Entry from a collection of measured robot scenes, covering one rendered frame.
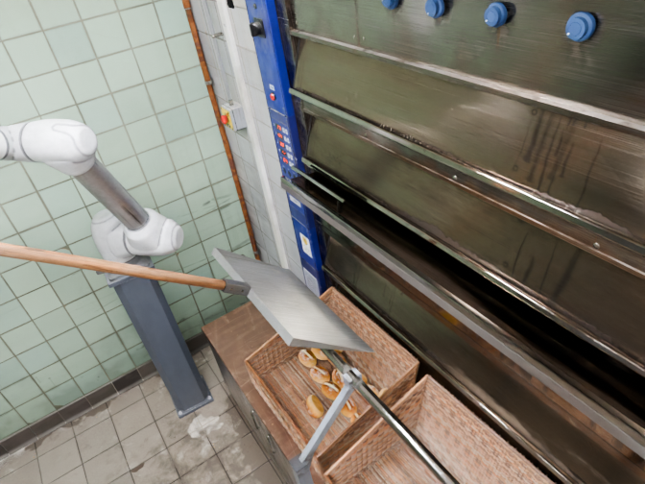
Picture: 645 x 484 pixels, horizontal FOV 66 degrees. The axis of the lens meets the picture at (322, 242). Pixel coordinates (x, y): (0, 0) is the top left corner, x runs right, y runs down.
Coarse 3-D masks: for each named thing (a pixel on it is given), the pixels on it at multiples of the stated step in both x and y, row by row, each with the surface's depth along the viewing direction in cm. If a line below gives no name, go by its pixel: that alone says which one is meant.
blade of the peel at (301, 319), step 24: (240, 264) 178; (264, 264) 190; (264, 288) 167; (288, 288) 178; (264, 312) 147; (288, 312) 157; (312, 312) 167; (288, 336) 137; (312, 336) 149; (336, 336) 157
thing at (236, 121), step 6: (234, 102) 226; (222, 108) 225; (228, 108) 222; (234, 108) 221; (240, 108) 221; (228, 114) 221; (234, 114) 221; (240, 114) 223; (228, 120) 224; (234, 120) 222; (240, 120) 224; (228, 126) 228; (234, 126) 224; (240, 126) 225; (246, 126) 227
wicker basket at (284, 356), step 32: (256, 352) 208; (288, 352) 220; (352, 352) 214; (384, 352) 195; (256, 384) 209; (288, 384) 212; (320, 384) 209; (384, 384) 200; (288, 416) 182; (320, 448) 186
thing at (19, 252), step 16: (16, 256) 112; (32, 256) 114; (48, 256) 116; (64, 256) 118; (80, 256) 121; (112, 272) 127; (128, 272) 129; (144, 272) 131; (160, 272) 135; (176, 272) 139; (224, 288) 148
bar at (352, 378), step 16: (336, 352) 146; (352, 384) 138; (336, 400) 142; (368, 400) 133; (336, 416) 143; (384, 416) 128; (320, 432) 143; (400, 432) 124; (304, 448) 145; (416, 448) 120; (304, 464) 144; (432, 464) 116; (304, 480) 147; (448, 480) 112
